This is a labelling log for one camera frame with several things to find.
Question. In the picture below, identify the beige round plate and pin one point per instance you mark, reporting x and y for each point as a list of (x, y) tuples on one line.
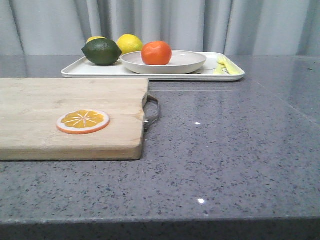
[(181, 62)]

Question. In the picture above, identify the orange fruit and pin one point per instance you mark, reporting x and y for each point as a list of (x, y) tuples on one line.
[(156, 53)]

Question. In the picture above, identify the white rectangular tray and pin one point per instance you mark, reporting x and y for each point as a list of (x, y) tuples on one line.
[(83, 68)]

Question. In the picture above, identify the orange slice disc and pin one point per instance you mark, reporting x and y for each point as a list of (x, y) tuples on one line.
[(85, 121)]

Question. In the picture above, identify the yellow plastic utensil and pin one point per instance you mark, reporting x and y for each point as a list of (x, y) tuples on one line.
[(220, 70), (230, 67)]

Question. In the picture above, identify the yellow lemon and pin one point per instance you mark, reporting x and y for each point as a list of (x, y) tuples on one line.
[(129, 43), (94, 38)]

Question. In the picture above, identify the green lime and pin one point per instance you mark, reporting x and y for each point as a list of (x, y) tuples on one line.
[(102, 52)]

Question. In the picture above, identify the rear yellow lemon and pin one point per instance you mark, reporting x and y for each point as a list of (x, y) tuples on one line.
[(94, 38)]

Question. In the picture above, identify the wooden cutting board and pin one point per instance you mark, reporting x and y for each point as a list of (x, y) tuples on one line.
[(30, 107)]

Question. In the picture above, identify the grey curtain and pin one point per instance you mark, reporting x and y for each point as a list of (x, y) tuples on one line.
[(231, 27)]

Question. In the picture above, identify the metal cutting board handle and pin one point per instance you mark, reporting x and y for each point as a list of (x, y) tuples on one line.
[(151, 112)]

